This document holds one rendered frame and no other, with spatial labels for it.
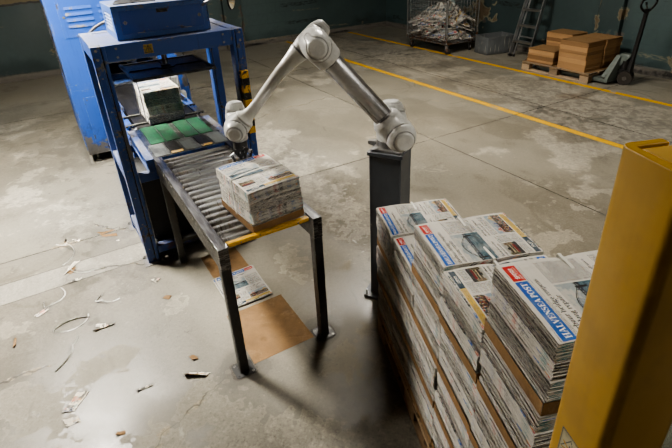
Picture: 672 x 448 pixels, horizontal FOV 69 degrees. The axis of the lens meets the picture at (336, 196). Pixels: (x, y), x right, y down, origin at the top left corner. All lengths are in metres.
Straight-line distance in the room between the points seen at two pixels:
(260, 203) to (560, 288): 1.46
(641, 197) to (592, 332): 0.19
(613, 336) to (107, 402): 2.61
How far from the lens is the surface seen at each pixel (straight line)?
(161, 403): 2.83
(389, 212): 2.44
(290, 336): 2.97
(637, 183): 0.56
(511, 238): 1.87
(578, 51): 8.22
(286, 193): 2.38
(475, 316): 1.51
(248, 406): 2.69
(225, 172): 2.52
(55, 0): 5.58
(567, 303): 1.25
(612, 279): 0.62
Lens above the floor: 2.05
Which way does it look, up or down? 28 degrees down
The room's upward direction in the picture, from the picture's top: 3 degrees counter-clockwise
